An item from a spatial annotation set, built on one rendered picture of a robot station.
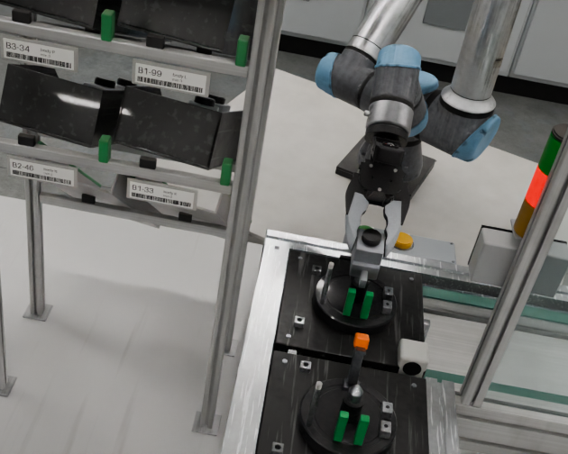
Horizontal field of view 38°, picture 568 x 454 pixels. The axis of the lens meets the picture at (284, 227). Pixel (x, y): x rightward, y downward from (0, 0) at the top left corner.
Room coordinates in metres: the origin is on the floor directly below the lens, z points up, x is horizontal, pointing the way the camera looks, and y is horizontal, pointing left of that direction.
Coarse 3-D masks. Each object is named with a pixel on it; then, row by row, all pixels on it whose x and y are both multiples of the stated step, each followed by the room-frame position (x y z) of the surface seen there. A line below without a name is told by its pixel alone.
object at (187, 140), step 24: (144, 96) 0.91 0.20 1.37; (120, 120) 0.90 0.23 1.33; (144, 120) 0.90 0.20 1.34; (168, 120) 0.90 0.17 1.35; (192, 120) 0.89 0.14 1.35; (216, 120) 0.89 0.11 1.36; (240, 120) 0.98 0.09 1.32; (120, 144) 0.89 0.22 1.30; (144, 144) 0.88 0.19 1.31; (168, 144) 0.88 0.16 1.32; (192, 144) 0.88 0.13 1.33; (216, 144) 0.89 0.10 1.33
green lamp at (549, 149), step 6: (552, 138) 0.92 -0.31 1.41; (546, 144) 0.93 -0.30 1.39; (552, 144) 0.92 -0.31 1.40; (558, 144) 0.91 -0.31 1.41; (546, 150) 0.93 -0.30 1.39; (552, 150) 0.92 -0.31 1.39; (558, 150) 0.91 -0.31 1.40; (546, 156) 0.92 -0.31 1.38; (552, 156) 0.91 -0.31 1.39; (540, 162) 0.93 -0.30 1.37; (546, 162) 0.92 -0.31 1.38; (552, 162) 0.91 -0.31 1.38; (540, 168) 0.92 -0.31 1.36; (546, 168) 0.92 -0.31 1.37; (546, 174) 0.91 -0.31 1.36
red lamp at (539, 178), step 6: (534, 174) 0.94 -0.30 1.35; (540, 174) 0.92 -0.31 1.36; (534, 180) 0.93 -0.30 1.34; (540, 180) 0.92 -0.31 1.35; (534, 186) 0.92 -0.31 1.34; (540, 186) 0.91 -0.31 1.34; (528, 192) 0.93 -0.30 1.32; (534, 192) 0.92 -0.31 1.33; (540, 192) 0.91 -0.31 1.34; (528, 198) 0.92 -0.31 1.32; (534, 198) 0.92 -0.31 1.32; (534, 204) 0.91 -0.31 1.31
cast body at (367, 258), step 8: (360, 232) 1.06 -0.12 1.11; (368, 232) 1.05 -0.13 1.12; (376, 232) 1.05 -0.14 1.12; (360, 240) 1.04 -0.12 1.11; (368, 240) 1.04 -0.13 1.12; (376, 240) 1.04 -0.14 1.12; (384, 240) 1.05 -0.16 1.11; (360, 248) 1.03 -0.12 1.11; (368, 248) 1.03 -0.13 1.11; (376, 248) 1.03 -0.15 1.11; (352, 256) 1.06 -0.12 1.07; (360, 256) 1.03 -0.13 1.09; (368, 256) 1.03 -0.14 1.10; (376, 256) 1.02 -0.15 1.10; (352, 264) 1.03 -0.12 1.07; (360, 264) 1.03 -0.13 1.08; (368, 264) 1.03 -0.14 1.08; (376, 264) 1.03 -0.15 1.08; (352, 272) 1.03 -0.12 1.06; (360, 272) 1.03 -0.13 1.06; (368, 272) 1.03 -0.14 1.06; (376, 272) 1.03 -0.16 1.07; (360, 280) 1.01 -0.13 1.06
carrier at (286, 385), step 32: (288, 384) 0.85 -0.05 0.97; (320, 384) 0.76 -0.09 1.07; (384, 384) 0.89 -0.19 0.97; (416, 384) 0.90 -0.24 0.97; (288, 416) 0.79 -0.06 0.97; (320, 416) 0.78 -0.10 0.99; (352, 416) 0.78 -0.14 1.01; (384, 416) 0.80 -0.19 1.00; (416, 416) 0.83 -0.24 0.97; (256, 448) 0.73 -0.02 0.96; (288, 448) 0.73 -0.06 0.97; (320, 448) 0.73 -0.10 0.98; (352, 448) 0.74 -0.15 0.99; (384, 448) 0.75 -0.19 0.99; (416, 448) 0.78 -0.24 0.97
